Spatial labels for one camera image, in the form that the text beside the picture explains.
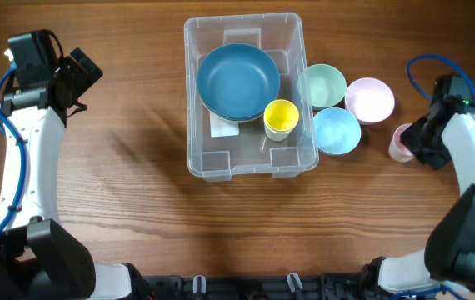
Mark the left blue cable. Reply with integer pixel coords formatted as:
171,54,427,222
0,62,29,284

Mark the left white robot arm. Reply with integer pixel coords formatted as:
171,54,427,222
0,47,136,299

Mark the clear plastic storage container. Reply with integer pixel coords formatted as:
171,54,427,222
184,12,319,182

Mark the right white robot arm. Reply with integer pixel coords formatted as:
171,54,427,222
377,95,475,297

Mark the mint green small bowl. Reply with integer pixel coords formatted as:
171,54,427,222
297,64,348,111

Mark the yellow cup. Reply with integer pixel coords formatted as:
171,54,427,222
263,99,300,133

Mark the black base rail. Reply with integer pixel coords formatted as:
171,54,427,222
132,270,392,300

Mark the light blue small bowl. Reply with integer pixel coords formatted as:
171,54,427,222
313,107,362,156

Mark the pink small bowl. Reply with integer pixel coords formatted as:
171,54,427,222
345,77,395,125

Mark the pink cup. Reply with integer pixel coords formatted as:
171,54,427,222
388,123,414,163

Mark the cream cup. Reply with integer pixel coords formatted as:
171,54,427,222
264,123,292,142

